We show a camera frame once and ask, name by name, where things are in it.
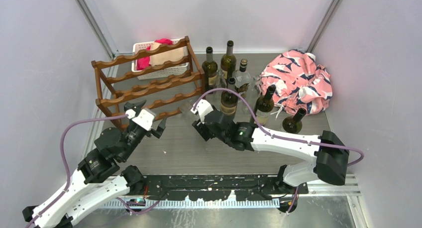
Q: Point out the dark green bottle far back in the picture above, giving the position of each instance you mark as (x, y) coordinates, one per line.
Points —
(228, 61)

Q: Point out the dark bottle cream label centre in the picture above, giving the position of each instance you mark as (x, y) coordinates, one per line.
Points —
(264, 105)

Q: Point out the dark bottle brown label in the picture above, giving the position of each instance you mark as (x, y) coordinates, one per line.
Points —
(228, 100)

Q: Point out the dark green bottle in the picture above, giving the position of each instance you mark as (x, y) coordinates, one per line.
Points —
(210, 68)
(228, 61)

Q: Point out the pink shark print cloth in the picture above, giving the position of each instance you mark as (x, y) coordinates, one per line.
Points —
(299, 81)

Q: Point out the white plastic basket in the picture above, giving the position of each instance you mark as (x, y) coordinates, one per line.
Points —
(175, 70)

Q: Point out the red cloth in basket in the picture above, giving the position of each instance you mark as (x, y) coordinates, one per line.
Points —
(142, 63)

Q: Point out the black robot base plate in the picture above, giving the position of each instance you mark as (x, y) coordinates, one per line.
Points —
(246, 187)

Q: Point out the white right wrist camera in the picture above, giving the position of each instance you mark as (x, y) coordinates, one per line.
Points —
(202, 109)

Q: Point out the wooden wine rack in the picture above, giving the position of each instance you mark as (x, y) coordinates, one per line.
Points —
(109, 99)

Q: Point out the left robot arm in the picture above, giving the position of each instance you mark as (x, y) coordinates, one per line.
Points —
(88, 187)

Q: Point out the aluminium corner post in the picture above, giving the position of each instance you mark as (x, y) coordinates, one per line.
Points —
(96, 21)
(330, 12)

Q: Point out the aluminium corner post right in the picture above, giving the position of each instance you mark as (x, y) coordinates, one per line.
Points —
(330, 12)

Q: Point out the dark green bottle far left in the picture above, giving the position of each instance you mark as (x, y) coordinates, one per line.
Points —
(210, 68)

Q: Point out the dark bottle white label right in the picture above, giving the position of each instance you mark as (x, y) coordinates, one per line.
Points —
(293, 124)

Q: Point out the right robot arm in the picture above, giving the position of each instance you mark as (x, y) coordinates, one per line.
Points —
(323, 156)

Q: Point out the clear bottle with dark cap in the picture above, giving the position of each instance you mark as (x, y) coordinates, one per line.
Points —
(242, 79)

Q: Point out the beige folded cloth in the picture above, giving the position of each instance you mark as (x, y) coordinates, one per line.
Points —
(172, 55)

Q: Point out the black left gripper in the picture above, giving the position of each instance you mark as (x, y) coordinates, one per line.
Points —
(160, 128)

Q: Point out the clear glass bottle by cloth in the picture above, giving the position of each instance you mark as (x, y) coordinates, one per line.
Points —
(254, 91)

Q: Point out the aluminium corner post left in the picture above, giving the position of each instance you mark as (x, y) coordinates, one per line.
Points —
(96, 21)

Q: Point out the small clear glass bottle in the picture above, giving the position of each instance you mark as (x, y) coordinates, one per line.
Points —
(219, 82)

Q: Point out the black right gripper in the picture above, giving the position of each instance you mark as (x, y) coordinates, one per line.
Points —
(202, 129)

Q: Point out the aluminium frame rail front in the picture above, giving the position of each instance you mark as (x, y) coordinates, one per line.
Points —
(136, 202)

